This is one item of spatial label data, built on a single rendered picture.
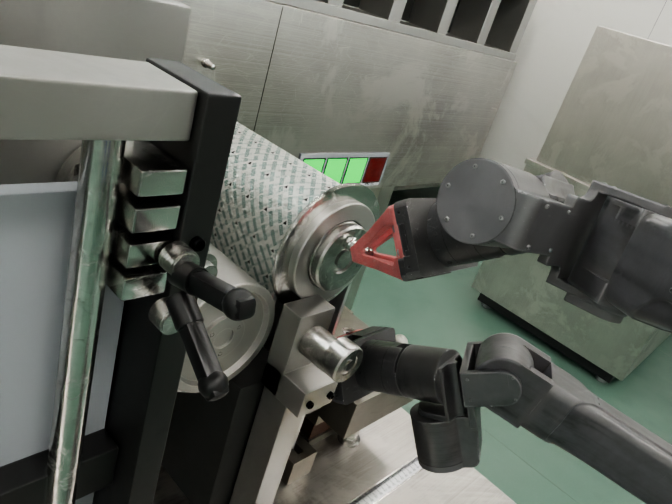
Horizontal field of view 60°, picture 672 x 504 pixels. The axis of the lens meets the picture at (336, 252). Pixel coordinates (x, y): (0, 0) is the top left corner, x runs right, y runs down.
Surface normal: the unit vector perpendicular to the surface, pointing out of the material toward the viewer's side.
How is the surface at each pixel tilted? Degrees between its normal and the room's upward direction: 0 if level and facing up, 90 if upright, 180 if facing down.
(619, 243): 82
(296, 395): 90
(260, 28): 90
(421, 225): 51
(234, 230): 93
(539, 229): 85
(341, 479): 0
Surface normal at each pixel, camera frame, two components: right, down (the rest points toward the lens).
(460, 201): -0.66, -0.04
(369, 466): 0.28, -0.87
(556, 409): -0.28, 0.19
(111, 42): 0.69, 0.48
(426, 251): 0.74, -0.18
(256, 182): -0.34, -0.44
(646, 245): -0.94, -0.30
